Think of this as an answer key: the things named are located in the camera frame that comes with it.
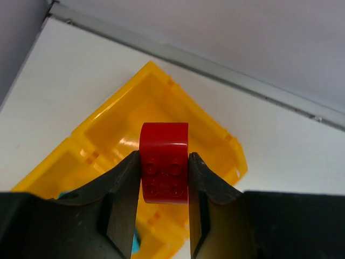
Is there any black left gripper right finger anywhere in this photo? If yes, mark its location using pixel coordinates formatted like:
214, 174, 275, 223
188, 153, 344, 258

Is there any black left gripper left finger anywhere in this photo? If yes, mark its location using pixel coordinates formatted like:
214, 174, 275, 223
1, 151, 140, 258

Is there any red curved lego brick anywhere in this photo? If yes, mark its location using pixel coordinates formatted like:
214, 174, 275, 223
139, 122, 189, 205

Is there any teal rounded lego brick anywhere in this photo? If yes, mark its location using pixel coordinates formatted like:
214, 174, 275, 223
132, 227, 141, 255

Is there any yellow divided plastic tray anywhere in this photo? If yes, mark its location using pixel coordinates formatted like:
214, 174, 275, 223
10, 60, 249, 259

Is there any grey aluminium table edge rail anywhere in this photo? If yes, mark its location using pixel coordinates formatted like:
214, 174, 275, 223
49, 1, 344, 131

